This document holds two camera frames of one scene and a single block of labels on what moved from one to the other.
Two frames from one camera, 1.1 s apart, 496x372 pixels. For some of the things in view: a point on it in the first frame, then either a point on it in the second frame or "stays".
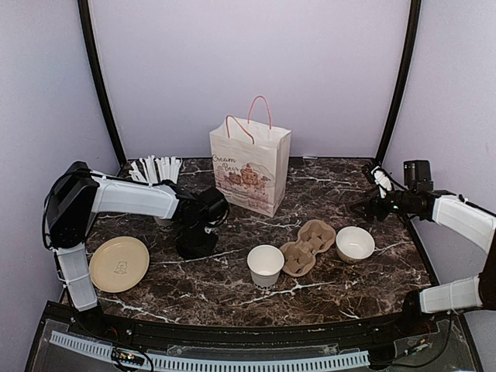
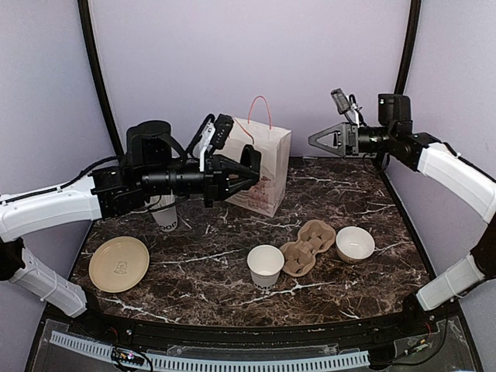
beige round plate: (118, 264) stays
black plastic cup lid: (195, 251) → (251, 158)
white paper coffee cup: (265, 263) stays
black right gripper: (370, 204) → (346, 139)
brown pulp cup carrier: (298, 256) stays
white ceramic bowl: (354, 244) stays
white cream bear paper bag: (251, 159) stays
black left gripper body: (194, 235) → (212, 177)
